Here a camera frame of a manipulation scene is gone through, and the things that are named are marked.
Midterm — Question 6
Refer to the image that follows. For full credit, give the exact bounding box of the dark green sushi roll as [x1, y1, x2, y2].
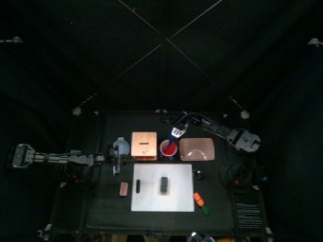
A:
[158, 176, 170, 195]

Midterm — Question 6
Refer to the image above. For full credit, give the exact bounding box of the translucent plastic container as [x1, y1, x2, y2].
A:
[110, 136, 132, 156]

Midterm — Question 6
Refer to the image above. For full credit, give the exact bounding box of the wooden box with slot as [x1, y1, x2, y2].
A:
[129, 131, 158, 162]

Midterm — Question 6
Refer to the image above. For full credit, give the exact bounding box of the red plastic cup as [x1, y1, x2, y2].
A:
[158, 139, 178, 157]

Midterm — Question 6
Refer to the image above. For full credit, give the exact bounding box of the pink rectangular toy block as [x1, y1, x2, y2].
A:
[118, 181, 129, 198]

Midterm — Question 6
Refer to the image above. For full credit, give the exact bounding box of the white cutting board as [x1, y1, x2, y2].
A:
[129, 163, 196, 213]

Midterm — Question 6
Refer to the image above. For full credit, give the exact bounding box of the orange toy carrot green top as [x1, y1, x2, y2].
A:
[192, 191, 213, 217]

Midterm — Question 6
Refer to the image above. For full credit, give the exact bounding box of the blue handled utensil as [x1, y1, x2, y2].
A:
[166, 134, 177, 153]

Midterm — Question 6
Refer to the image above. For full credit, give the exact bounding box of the thin white cord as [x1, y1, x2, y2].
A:
[116, 0, 244, 112]
[77, 0, 222, 110]

